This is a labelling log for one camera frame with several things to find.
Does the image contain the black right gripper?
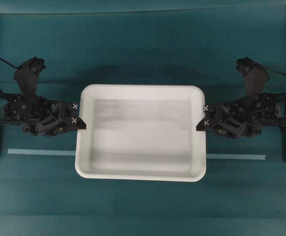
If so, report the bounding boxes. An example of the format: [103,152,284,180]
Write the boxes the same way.
[196,93,280,138]

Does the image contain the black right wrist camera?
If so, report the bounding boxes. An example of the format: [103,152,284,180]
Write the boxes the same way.
[236,57,269,96]

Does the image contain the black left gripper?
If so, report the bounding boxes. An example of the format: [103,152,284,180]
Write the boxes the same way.
[2,94,87,136]

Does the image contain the light blue tape strip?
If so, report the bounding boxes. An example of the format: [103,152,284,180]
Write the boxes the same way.
[7,148,266,160]

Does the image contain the white plastic case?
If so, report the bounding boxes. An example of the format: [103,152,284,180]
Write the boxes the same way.
[75,85,206,182]

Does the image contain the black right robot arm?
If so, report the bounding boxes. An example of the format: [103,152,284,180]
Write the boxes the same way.
[196,93,286,139]

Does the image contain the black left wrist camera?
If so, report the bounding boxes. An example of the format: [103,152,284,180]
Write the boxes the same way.
[13,57,45,95]

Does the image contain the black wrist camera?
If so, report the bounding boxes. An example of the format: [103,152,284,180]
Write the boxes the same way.
[13,57,45,95]
[236,57,269,96]

